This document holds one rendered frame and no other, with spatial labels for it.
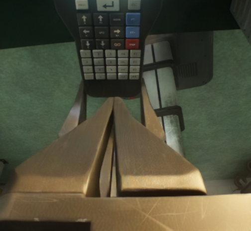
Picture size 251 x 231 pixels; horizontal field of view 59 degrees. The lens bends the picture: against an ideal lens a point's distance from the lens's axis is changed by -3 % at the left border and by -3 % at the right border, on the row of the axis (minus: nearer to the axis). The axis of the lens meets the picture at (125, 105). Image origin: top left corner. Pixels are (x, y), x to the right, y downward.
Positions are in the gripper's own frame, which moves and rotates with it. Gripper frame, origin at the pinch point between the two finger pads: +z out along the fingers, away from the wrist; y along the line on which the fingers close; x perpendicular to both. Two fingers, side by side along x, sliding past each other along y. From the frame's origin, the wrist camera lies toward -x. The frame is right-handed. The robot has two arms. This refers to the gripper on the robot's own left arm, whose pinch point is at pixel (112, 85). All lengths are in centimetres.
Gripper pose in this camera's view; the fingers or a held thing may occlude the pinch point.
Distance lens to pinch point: 27.6
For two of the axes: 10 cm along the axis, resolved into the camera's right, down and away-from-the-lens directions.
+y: -10.0, 0.0, -0.1
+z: -0.1, -9.9, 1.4
